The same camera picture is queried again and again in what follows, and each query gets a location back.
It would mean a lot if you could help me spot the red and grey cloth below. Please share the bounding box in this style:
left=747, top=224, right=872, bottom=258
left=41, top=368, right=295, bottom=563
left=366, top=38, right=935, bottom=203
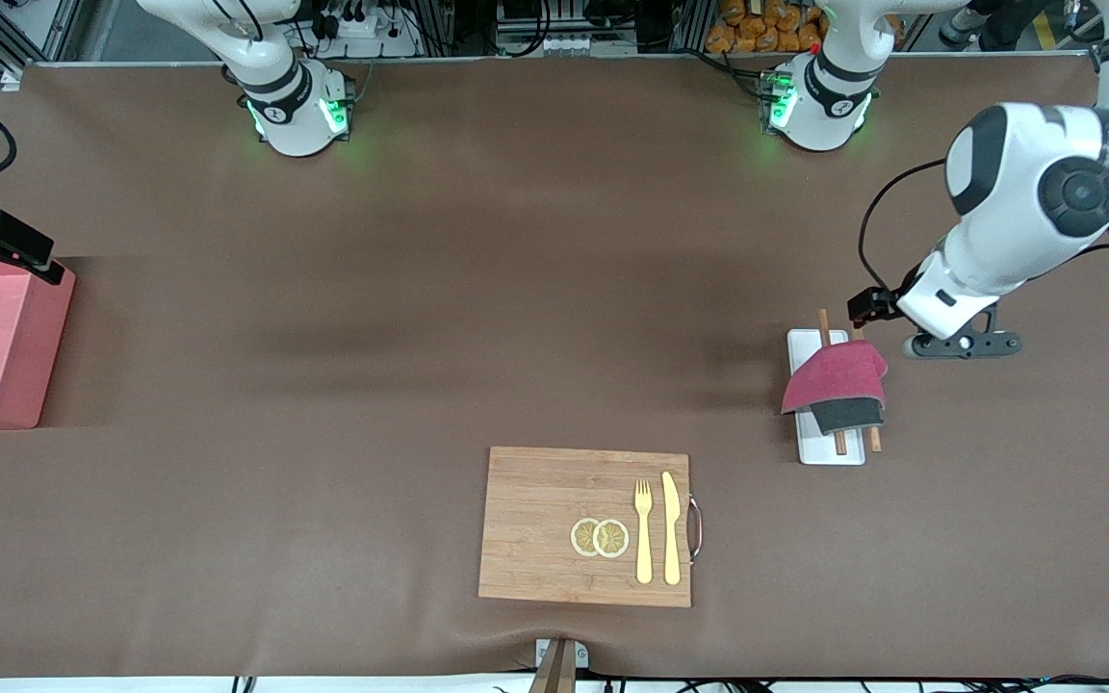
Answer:
left=782, top=340, right=890, bottom=436

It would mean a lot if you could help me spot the brown wooden chopstick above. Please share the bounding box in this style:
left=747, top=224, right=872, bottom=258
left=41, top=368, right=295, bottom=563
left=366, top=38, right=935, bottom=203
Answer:
left=817, top=308, right=848, bottom=456
left=851, top=325, right=883, bottom=453

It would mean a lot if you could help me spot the white rectangular tray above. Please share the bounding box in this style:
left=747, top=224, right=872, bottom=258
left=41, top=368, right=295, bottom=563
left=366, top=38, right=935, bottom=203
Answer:
left=787, top=329, right=866, bottom=467

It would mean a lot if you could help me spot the person's shoe and leg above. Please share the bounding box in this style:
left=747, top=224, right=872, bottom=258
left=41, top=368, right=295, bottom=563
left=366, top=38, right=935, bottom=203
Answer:
left=938, top=0, right=1095, bottom=52

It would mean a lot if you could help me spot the yellow knife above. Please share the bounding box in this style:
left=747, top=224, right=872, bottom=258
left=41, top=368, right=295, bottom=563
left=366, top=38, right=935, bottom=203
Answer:
left=661, top=471, right=683, bottom=586

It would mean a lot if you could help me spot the pile of orange bread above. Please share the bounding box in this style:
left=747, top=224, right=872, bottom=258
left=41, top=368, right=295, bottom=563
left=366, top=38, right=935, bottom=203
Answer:
left=706, top=0, right=827, bottom=55

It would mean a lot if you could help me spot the yellow fork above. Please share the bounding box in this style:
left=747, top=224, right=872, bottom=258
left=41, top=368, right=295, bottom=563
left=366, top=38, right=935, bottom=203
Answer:
left=633, top=479, right=655, bottom=585

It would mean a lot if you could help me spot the wooden cutting board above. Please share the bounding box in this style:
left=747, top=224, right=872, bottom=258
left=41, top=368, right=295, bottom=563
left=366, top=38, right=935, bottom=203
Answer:
left=477, top=446, right=693, bottom=609

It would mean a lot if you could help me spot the white power strip with plugs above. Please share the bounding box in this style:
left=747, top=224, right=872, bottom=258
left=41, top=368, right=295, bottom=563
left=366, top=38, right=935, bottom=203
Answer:
left=314, top=0, right=418, bottom=56

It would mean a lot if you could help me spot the brown table cover mat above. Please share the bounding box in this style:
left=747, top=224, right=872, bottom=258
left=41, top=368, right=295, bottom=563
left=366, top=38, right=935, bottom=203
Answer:
left=0, top=53, right=1109, bottom=680

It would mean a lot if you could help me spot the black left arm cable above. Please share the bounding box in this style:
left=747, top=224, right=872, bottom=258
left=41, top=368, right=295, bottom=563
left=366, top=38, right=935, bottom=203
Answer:
left=858, top=159, right=946, bottom=297

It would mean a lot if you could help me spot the aluminium frame profile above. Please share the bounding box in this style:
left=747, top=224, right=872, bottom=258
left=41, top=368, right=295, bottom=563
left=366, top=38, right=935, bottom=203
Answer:
left=0, top=0, right=84, bottom=78

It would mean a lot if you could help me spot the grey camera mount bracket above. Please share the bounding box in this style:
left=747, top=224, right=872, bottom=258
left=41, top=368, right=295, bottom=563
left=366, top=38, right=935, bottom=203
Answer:
left=528, top=638, right=590, bottom=693

